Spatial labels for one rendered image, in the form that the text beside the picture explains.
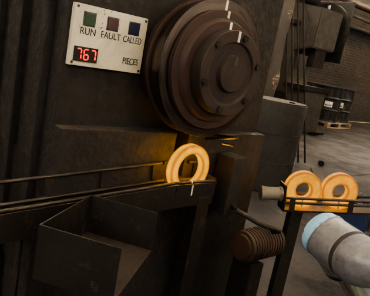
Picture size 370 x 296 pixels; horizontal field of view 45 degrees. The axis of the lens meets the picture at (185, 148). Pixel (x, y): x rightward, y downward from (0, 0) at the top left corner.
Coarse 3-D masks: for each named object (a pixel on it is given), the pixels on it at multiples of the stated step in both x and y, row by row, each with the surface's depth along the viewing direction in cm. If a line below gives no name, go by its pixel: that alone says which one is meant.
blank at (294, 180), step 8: (296, 176) 178; (304, 176) 179; (312, 176) 179; (288, 184) 179; (296, 184) 179; (312, 184) 180; (320, 184) 180; (288, 192) 180; (312, 192) 181; (320, 192) 181; (288, 200) 181; (296, 200) 181; (304, 200) 181; (312, 200) 182
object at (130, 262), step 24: (72, 216) 116; (96, 216) 126; (120, 216) 124; (144, 216) 123; (48, 240) 101; (72, 240) 99; (96, 240) 124; (120, 240) 126; (144, 240) 124; (48, 264) 102; (72, 264) 100; (96, 264) 99; (120, 264) 115; (72, 288) 101; (96, 288) 100; (120, 288) 105
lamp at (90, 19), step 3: (87, 12) 131; (87, 15) 131; (90, 15) 132; (93, 15) 132; (87, 18) 131; (90, 18) 132; (93, 18) 132; (84, 21) 131; (87, 21) 131; (90, 21) 132; (93, 21) 133; (84, 24) 131; (87, 24) 132; (90, 24) 132; (93, 24) 133
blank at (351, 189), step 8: (328, 176) 182; (336, 176) 180; (344, 176) 180; (328, 184) 181; (336, 184) 181; (344, 184) 181; (352, 184) 182; (328, 192) 181; (344, 192) 185; (352, 192) 182; (336, 208) 183; (344, 208) 184
